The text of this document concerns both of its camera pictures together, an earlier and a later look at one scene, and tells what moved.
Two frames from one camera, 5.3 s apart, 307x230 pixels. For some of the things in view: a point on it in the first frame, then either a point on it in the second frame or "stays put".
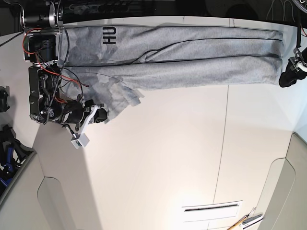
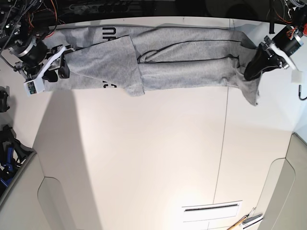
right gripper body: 300,62 → 289,39
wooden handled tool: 238,223 stays put
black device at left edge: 4,93 stays put
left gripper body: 79,111 → 31,54
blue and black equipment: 12,153 stays put
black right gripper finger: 288,76 → 263,58
